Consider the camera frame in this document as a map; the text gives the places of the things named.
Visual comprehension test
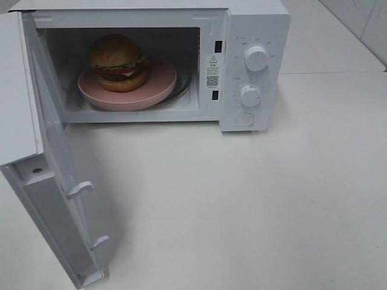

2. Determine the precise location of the upper white power knob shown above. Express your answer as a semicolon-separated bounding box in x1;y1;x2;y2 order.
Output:
244;43;269;72

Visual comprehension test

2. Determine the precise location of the white microwave oven body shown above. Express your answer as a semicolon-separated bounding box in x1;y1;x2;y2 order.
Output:
6;1;291;131

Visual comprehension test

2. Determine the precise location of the round white door button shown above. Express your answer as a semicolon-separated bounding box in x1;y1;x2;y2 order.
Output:
236;112;255;127

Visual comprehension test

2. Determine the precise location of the lower white timer knob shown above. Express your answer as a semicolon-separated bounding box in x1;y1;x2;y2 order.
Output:
240;85;262;107

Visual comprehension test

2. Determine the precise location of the white microwave door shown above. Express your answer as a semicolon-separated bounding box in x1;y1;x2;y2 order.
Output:
1;11;106;289

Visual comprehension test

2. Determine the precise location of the pink round plate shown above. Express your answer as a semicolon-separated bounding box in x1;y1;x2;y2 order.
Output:
78;57;177;111

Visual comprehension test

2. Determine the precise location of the burger with lettuce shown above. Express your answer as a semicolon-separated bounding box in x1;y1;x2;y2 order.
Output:
89;34;151;92

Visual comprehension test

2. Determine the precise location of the white warning label sticker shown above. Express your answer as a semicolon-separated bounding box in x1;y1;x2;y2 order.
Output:
204;54;221;89

